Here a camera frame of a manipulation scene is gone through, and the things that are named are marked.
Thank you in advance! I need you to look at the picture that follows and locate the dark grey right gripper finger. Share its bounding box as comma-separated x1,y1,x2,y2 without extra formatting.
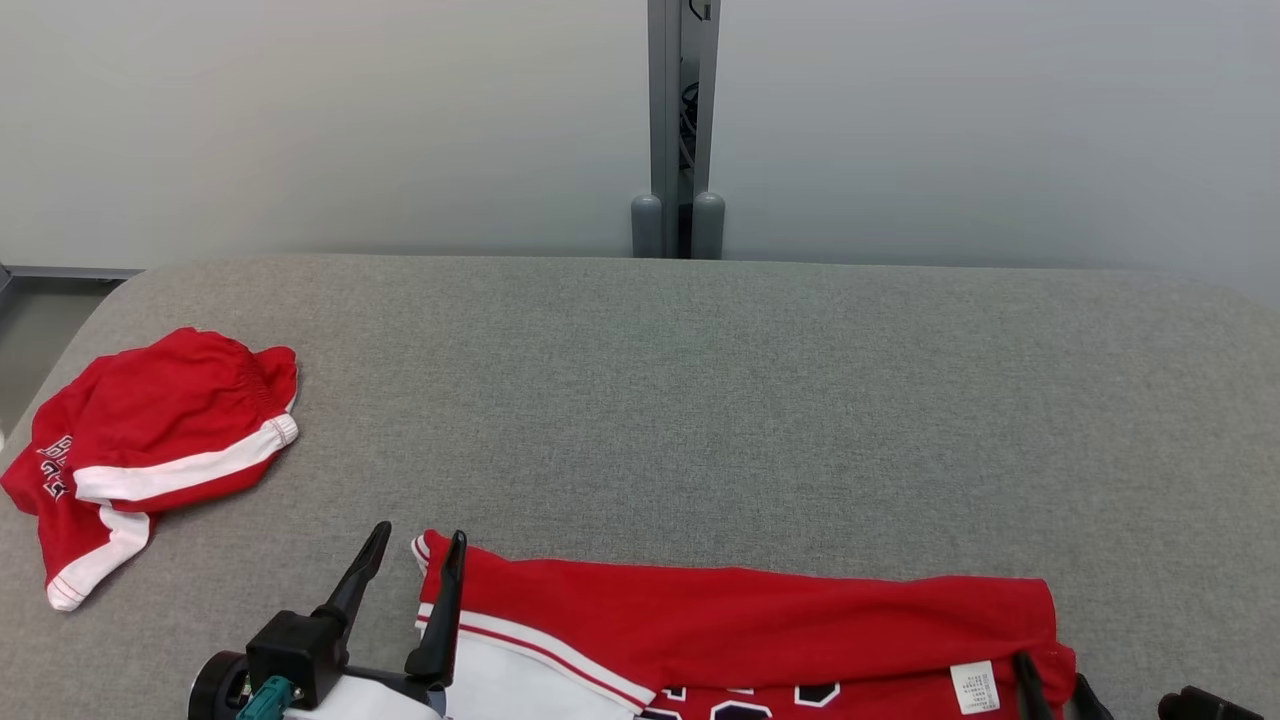
1070,675,1116,720
1013,652,1056,720

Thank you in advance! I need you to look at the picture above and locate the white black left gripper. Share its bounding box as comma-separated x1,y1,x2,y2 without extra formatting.
188,521,468,720

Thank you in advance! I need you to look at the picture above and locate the red Bulls 23 jersey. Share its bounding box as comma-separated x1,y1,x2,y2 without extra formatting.
410,530,1079,720

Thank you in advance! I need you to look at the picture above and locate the red Bulls shorts white stripe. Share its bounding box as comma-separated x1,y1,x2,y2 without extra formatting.
0,327,301,613

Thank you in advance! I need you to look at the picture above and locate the left camera cable teal plug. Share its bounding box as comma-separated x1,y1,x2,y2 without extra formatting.
236,676,301,720

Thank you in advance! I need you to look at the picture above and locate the white partition screen grey frame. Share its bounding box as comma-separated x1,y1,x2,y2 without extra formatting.
0,0,691,286
688,0,1280,306

